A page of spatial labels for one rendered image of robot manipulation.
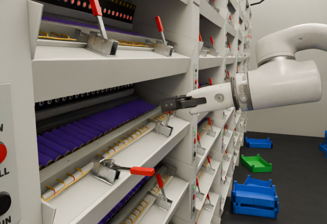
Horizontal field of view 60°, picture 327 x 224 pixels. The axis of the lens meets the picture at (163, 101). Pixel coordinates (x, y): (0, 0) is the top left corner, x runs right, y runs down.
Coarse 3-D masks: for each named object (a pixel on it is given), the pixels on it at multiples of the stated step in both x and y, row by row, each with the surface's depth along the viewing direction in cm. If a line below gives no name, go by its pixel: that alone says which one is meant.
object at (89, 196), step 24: (120, 96) 79; (144, 96) 89; (168, 96) 86; (120, 144) 57; (144, 144) 60; (168, 144) 67; (72, 192) 38; (96, 192) 40; (120, 192) 45; (48, 216) 28; (72, 216) 34; (96, 216) 39
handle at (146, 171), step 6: (114, 168) 43; (120, 168) 43; (126, 168) 43; (132, 168) 42; (138, 168) 42; (144, 168) 42; (150, 168) 42; (138, 174) 42; (144, 174) 41; (150, 174) 41
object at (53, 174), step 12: (156, 108) 80; (132, 120) 65; (144, 120) 67; (120, 132) 56; (132, 132) 61; (96, 144) 48; (108, 144) 51; (72, 156) 42; (84, 156) 44; (96, 156) 48; (48, 168) 38; (60, 168) 39; (72, 168) 41; (48, 180) 36; (60, 180) 38
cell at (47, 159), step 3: (39, 153) 41; (39, 156) 41; (42, 156) 41; (45, 156) 41; (39, 159) 40; (42, 159) 40; (45, 159) 40; (48, 159) 41; (51, 159) 41; (39, 162) 40; (42, 162) 40; (45, 162) 40; (48, 162) 41; (45, 165) 40
